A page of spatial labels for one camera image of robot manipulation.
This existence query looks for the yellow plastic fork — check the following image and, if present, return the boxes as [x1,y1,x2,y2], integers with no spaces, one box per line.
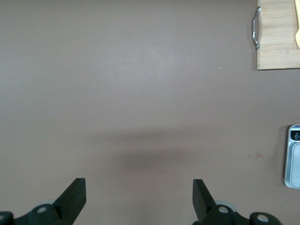
[294,0,300,49]

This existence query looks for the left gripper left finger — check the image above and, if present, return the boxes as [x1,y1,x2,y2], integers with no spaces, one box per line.
[0,178,87,225]

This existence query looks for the wooden cutting board with handle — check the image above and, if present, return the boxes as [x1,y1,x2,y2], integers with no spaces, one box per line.
[252,0,300,70]

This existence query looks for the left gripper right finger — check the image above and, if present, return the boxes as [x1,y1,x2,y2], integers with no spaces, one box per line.
[192,179,282,225]

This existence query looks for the silver digital kitchen scale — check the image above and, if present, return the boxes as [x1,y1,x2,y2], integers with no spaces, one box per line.
[284,124,300,189]

